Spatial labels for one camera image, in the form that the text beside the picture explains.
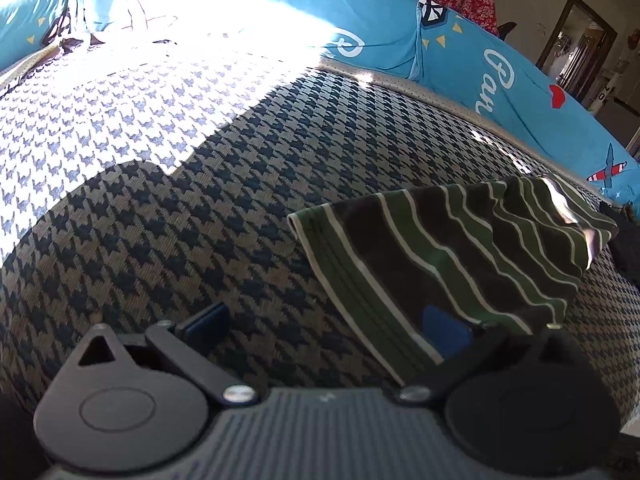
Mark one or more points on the blue cartoon print pillow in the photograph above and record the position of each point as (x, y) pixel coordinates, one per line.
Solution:
(380, 25)

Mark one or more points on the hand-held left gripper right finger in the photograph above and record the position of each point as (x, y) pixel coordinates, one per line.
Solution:
(445, 332)

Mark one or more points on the red floral cloth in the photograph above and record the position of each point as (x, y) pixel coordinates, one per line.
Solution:
(467, 2)

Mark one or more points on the dark wooden door frame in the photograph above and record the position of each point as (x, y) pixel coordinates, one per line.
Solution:
(575, 45)

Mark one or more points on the dark cloth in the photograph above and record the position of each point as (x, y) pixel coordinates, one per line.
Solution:
(625, 245)

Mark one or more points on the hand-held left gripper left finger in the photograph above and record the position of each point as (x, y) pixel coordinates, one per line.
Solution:
(207, 322)

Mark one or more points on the green striped shirt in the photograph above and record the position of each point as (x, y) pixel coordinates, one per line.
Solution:
(450, 255)

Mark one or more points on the houndstooth blanket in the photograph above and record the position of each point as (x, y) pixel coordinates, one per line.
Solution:
(200, 190)

